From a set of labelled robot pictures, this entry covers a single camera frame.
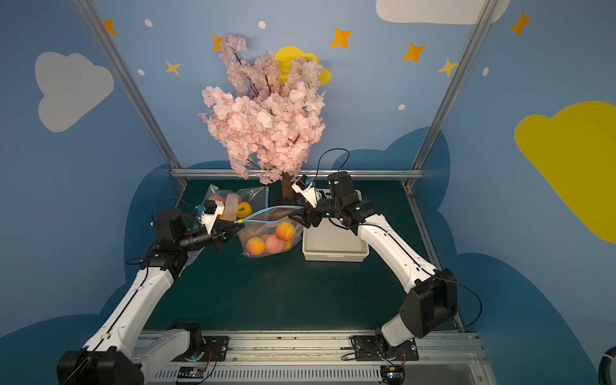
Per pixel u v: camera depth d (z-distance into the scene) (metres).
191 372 0.72
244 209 1.04
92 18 0.70
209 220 0.64
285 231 0.84
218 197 1.08
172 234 0.57
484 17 0.70
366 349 0.74
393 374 0.73
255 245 0.85
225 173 1.19
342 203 0.60
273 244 0.85
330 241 1.01
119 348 0.40
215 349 0.76
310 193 0.66
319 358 0.74
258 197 1.14
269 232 0.91
